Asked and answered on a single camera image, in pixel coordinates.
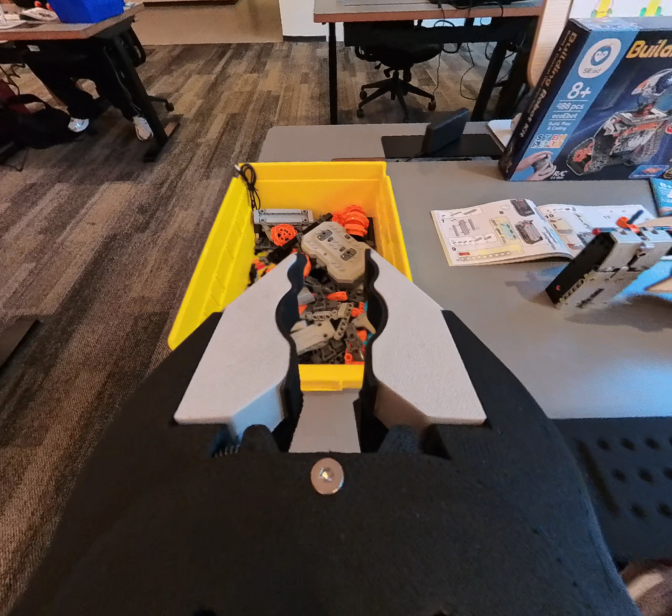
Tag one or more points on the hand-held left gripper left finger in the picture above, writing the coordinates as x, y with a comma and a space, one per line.
236, 364

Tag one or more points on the blue cover manual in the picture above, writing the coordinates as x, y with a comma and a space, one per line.
662, 196

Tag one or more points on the white instruction booklet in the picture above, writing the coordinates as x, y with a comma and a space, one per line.
493, 238

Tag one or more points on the dark side desk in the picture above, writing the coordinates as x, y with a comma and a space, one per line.
78, 28

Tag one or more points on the blue plastic bin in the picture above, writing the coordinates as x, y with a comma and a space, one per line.
89, 7

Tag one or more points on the black bag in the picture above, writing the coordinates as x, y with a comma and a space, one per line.
36, 125

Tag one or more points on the yellow plastic bin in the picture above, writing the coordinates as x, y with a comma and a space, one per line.
220, 269

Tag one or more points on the black grey brick assembly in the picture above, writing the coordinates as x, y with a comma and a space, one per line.
582, 269

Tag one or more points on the grey toy motor block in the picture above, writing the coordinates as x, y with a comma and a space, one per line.
330, 248

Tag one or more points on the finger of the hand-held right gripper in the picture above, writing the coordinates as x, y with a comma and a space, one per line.
659, 223
640, 290

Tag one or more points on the wooden top office desk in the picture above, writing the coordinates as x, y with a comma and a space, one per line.
378, 5

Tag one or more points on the black desk mat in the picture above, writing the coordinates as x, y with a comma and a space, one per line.
404, 146

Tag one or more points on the pile of toy bricks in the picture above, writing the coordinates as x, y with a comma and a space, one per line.
336, 317

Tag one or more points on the black device box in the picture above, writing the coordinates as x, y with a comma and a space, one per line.
446, 130

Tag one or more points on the blue toy robot kit box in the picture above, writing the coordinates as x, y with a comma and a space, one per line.
603, 102

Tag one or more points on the grey desk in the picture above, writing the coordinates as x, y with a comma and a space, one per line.
472, 338

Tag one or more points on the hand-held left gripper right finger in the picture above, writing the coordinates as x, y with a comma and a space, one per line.
430, 364

